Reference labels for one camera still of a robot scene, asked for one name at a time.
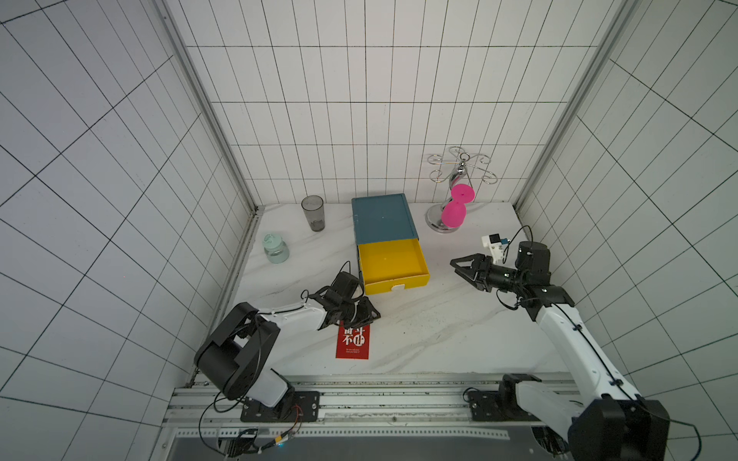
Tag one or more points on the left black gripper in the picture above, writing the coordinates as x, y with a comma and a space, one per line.
366, 313

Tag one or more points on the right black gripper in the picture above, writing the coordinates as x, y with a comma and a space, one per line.
484, 274

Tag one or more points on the red postcard white characters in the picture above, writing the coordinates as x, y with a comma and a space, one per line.
353, 343

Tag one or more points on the yellow drawer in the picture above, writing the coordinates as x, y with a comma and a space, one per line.
392, 265

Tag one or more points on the teal drawer cabinet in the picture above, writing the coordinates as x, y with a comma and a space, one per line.
384, 218

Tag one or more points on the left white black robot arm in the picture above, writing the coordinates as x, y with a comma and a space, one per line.
235, 356

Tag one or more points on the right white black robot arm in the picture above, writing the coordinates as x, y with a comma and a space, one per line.
608, 419

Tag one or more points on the pink hourglass cup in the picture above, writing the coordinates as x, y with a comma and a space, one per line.
454, 213

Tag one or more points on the mint green jar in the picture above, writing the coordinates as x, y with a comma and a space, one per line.
275, 248

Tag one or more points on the chrome cup rack stand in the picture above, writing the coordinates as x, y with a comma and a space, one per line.
454, 171

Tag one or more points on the grey translucent cup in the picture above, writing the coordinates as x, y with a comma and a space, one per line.
313, 207

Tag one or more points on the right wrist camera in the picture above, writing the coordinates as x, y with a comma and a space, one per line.
497, 247

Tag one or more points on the aluminium mounting rail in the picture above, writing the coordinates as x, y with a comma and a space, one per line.
355, 405

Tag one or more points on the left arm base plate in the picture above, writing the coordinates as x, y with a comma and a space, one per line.
295, 406

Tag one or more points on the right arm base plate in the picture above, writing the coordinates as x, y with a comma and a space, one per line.
500, 405

